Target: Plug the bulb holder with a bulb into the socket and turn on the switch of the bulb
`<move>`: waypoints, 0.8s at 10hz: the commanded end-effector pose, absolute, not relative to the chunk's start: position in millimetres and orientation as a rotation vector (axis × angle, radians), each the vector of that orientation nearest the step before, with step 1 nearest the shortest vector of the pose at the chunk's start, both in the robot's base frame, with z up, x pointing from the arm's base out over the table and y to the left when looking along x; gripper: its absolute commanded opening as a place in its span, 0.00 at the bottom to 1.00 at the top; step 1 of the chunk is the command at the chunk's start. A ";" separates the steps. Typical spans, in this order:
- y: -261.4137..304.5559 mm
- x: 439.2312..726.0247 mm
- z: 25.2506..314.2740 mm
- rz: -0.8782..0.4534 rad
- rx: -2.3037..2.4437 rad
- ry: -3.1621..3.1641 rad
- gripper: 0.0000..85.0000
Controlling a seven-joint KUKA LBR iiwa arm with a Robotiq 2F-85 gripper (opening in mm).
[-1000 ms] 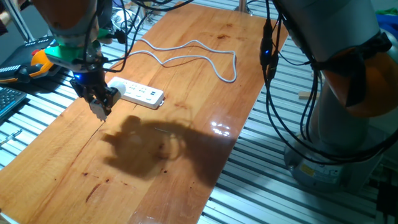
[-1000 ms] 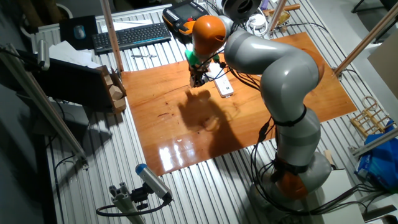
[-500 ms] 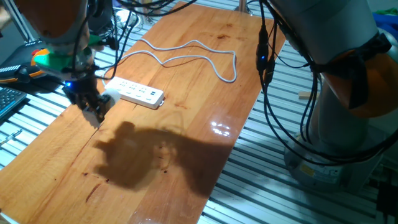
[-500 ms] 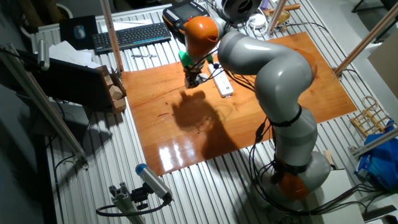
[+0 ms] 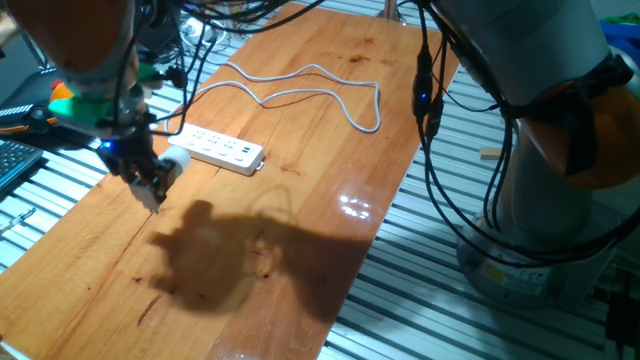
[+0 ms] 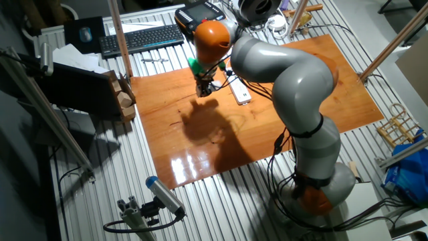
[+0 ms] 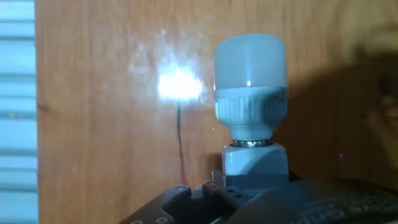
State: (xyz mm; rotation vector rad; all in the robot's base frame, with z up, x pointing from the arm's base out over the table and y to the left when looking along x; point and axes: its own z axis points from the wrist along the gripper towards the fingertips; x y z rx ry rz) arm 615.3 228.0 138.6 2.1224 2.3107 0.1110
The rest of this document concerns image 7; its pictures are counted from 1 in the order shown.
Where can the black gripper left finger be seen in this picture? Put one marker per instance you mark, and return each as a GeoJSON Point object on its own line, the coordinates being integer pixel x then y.
{"type": "Point", "coordinates": [214, 199]}

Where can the brown wooden board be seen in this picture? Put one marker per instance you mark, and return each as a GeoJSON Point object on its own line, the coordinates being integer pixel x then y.
{"type": "Point", "coordinates": [93, 124]}

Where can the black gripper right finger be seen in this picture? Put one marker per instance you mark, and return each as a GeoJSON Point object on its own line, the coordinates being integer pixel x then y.
{"type": "Point", "coordinates": [293, 178]}

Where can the white bulb holder with bulb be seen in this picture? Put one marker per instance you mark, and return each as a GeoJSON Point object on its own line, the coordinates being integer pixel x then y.
{"type": "Point", "coordinates": [248, 109]}

